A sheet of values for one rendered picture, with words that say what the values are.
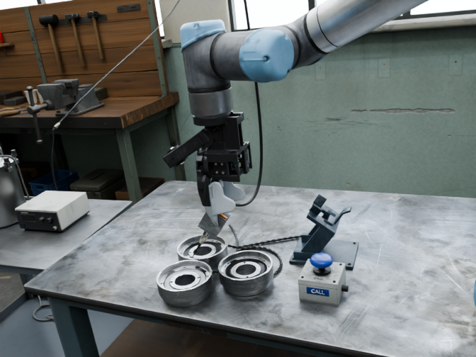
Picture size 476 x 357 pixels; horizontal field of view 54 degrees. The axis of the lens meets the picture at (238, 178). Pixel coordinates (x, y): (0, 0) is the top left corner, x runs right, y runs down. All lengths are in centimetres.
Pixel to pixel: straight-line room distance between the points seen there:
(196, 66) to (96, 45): 210
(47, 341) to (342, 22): 157
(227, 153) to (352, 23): 29
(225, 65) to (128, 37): 200
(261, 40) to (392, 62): 169
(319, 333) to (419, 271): 26
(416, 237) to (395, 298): 23
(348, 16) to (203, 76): 24
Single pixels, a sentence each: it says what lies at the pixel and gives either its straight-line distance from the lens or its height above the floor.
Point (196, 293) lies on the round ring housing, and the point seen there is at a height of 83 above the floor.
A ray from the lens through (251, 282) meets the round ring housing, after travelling 86.
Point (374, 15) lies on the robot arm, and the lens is 73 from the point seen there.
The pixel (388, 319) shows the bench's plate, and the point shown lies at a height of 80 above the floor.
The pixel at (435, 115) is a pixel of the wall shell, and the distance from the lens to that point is 238.
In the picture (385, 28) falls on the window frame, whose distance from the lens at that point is 224.
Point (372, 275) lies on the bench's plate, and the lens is 93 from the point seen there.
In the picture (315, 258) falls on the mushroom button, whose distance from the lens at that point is 84.
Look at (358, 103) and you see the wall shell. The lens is 240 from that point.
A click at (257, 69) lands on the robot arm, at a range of 69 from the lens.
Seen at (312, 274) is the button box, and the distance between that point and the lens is 85.
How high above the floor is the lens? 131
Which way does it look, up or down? 21 degrees down
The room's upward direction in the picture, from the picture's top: 6 degrees counter-clockwise
